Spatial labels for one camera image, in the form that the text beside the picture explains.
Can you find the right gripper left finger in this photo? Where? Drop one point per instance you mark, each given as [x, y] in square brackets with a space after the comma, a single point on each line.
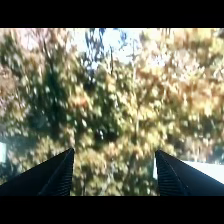
[50, 178]

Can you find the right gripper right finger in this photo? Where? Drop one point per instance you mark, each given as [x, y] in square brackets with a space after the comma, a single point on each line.
[180, 181]

